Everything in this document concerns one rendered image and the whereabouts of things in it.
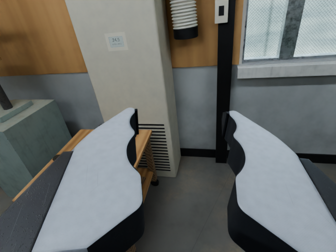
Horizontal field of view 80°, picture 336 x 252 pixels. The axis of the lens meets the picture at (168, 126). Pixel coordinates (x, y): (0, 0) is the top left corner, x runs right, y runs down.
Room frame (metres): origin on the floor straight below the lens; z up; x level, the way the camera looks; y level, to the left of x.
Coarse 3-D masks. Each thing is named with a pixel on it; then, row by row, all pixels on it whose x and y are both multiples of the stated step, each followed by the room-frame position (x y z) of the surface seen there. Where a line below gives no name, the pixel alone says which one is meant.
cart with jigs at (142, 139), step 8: (80, 136) 1.24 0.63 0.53; (136, 136) 1.15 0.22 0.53; (144, 136) 1.14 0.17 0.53; (72, 144) 1.15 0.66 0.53; (136, 144) 1.06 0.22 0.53; (144, 144) 1.04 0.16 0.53; (136, 152) 0.97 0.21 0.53; (144, 152) 1.17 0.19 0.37; (136, 160) 0.90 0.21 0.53; (152, 160) 1.17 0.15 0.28; (136, 168) 0.86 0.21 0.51; (144, 168) 1.20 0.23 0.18; (152, 168) 1.16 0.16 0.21; (144, 176) 1.11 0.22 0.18; (152, 176) 1.16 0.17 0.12; (144, 184) 1.03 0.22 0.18; (152, 184) 1.17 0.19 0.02; (144, 192) 0.96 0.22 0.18
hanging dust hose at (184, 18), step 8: (176, 0) 1.31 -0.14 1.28; (184, 0) 1.29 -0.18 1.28; (192, 0) 1.33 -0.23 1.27; (176, 8) 1.31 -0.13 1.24; (184, 8) 1.30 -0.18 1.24; (192, 8) 1.32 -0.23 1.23; (176, 16) 1.32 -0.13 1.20; (184, 16) 1.30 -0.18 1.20; (192, 16) 1.30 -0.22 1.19; (176, 24) 1.33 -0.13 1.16; (184, 24) 1.29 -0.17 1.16; (192, 24) 1.32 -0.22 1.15; (176, 32) 1.32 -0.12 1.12; (184, 32) 1.29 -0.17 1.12; (192, 32) 1.30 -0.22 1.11
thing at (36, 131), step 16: (0, 96) 1.40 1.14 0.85; (0, 112) 1.36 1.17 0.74; (16, 112) 1.39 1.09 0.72; (32, 112) 1.38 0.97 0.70; (48, 112) 1.49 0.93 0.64; (0, 128) 1.18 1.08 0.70; (16, 128) 1.22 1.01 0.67; (32, 128) 1.31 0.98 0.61; (48, 128) 1.43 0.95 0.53; (64, 128) 1.56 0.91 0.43; (0, 144) 1.17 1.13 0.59; (16, 144) 1.17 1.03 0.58; (32, 144) 1.26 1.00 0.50; (48, 144) 1.36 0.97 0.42; (64, 144) 1.49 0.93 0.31; (0, 160) 1.20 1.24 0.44; (16, 160) 1.15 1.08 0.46; (32, 160) 1.20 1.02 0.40; (48, 160) 1.30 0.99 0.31; (0, 176) 1.24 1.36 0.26; (16, 176) 1.18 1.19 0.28; (32, 176) 1.14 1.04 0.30; (16, 192) 1.23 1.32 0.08
